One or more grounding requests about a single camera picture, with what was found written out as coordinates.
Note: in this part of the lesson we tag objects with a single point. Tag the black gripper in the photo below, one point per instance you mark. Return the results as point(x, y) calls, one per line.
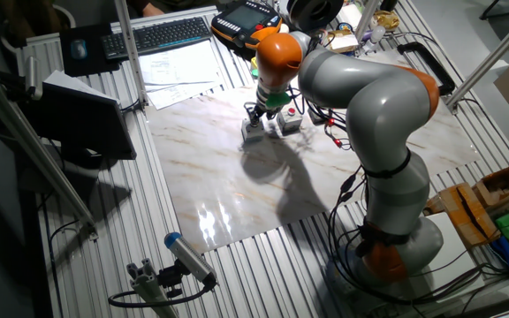
point(265, 110)

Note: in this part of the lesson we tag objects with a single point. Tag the grey box green button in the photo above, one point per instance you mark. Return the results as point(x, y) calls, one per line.
point(253, 134)

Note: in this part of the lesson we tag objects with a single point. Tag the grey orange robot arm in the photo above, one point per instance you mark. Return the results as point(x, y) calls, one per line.
point(369, 115)

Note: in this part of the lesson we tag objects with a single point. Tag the bystander bare hand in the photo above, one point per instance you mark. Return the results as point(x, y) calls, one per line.
point(154, 9)

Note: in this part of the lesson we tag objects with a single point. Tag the yellow box green mushroom button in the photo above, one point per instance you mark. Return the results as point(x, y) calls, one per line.
point(253, 65)

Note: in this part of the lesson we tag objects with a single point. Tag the white marble pattern mat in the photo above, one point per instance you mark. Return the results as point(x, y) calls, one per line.
point(219, 185)

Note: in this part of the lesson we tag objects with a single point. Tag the stack of printed papers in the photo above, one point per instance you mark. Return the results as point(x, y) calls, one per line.
point(179, 70)

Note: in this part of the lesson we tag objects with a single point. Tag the black orange teach pendant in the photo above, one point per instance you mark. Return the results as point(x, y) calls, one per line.
point(237, 20)

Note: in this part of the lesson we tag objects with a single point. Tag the white yellow carton box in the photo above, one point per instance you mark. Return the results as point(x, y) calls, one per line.
point(343, 42)

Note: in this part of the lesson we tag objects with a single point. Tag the black round spool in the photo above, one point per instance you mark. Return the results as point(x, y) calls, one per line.
point(314, 13)

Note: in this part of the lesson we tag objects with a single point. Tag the black computer keyboard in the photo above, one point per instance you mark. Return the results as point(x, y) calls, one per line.
point(157, 36)

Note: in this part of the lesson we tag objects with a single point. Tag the gold round object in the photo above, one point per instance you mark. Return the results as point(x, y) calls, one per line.
point(385, 20)

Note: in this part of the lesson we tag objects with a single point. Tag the black mouse pad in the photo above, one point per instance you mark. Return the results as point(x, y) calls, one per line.
point(100, 57)

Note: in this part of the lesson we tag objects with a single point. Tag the black computer monitor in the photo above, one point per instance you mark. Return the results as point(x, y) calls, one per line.
point(82, 121)

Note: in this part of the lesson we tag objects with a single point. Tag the grey computer mouse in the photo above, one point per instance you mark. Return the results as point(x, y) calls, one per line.
point(78, 48)

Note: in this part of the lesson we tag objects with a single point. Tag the flat orange cardboard box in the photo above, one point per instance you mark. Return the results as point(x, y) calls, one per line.
point(462, 212)

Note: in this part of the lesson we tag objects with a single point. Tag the open brown cardboard box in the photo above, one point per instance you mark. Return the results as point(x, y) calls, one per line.
point(502, 182)

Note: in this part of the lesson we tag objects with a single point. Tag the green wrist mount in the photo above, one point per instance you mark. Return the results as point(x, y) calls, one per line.
point(277, 100)

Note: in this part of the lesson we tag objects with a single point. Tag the aluminium frame post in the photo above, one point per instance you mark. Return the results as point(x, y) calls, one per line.
point(129, 44)
point(493, 55)
point(367, 20)

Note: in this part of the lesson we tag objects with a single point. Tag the silver camera blue end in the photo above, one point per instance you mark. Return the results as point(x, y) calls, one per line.
point(188, 257)

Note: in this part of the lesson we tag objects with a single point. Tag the black camera bracket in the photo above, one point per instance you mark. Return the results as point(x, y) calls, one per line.
point(170, 276)

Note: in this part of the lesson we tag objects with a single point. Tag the short aluminium profile mount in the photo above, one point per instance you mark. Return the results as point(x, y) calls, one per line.
point(146, 285)

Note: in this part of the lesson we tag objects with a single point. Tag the silver cylindrical camera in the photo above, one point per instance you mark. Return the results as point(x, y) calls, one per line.
point(32, 79)

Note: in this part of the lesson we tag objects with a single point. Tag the slanted aluminium frame beam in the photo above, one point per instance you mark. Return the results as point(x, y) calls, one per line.
point(29, 146)

